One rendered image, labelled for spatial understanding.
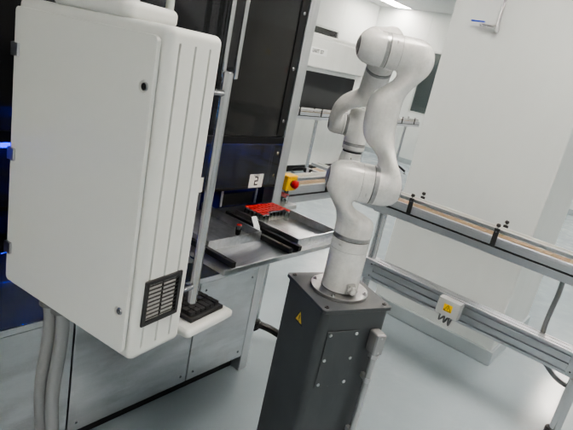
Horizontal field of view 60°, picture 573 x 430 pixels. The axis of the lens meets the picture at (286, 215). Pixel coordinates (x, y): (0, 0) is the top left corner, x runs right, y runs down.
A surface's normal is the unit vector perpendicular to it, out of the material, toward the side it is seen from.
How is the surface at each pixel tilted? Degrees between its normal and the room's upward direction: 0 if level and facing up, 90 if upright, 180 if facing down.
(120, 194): 90
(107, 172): 90
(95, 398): 90
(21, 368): 90
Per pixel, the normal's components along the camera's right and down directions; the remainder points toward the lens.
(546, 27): -0.64, 0.11
